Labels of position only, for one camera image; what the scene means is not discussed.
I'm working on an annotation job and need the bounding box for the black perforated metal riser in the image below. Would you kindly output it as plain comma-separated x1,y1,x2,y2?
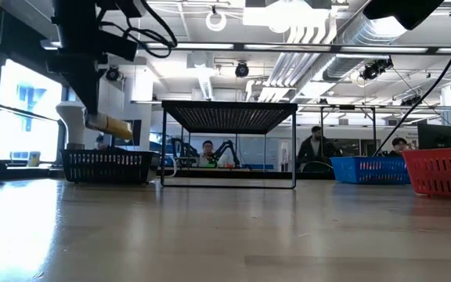
160,99,299,190

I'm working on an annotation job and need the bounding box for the white ceiling ring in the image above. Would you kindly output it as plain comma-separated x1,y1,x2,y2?
204,9,228,33

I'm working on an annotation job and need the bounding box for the linear ceiling light fixture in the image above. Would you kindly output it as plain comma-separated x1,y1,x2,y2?
39,38,451,56

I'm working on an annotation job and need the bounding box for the blue plastic basket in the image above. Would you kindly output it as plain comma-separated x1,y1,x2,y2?
329,155,411,186

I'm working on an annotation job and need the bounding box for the silver ventilation duct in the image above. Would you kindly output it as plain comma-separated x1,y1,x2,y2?
321,13,410,82

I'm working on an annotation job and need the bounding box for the red plastic basket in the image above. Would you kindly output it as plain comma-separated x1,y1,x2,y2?
400,146,451,201

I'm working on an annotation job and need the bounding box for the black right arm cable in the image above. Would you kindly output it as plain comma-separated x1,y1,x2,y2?
372,15,451,157

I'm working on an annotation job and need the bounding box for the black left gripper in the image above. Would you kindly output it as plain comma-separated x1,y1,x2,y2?
46,23,139,115

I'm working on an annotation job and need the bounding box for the large bright window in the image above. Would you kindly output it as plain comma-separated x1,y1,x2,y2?
0,58,64,165

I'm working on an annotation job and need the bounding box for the white mushroom lamp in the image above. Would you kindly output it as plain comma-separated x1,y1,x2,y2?
55,100,100,151

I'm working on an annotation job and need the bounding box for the person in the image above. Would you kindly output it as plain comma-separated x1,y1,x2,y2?
296,125,342,172
197,139,230,168
388,136,413,157
94,134,111,152

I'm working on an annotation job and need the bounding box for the black plastic basket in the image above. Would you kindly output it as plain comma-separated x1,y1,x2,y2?
60,148,160,185

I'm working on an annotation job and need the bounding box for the black round ceiling speaker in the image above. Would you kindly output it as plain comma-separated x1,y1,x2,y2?
106,65,121,82
235,61,250,78

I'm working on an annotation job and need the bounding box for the black ceiling-mounted device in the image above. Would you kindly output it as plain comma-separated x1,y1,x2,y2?
359,56,395,82

